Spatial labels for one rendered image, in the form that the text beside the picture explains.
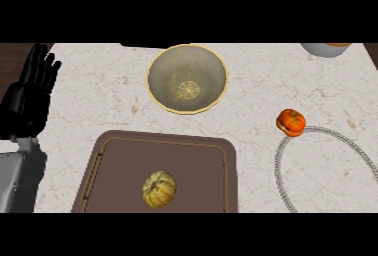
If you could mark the yellow striped squash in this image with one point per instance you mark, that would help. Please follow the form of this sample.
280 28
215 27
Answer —
160 189

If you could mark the grey round container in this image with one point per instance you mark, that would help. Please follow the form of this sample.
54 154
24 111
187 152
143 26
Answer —
326 49

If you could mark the brown rectangular tray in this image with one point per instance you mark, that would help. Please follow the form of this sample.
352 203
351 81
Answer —
163 173

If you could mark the grey bowl with yellow rim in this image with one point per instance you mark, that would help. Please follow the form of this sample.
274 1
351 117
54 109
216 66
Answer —
188 79

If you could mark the orange-red tomato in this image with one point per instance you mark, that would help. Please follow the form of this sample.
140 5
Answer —
292 122

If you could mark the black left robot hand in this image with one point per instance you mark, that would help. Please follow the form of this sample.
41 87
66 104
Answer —
26 96

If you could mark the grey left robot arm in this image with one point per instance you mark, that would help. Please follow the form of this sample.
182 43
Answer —
16 173

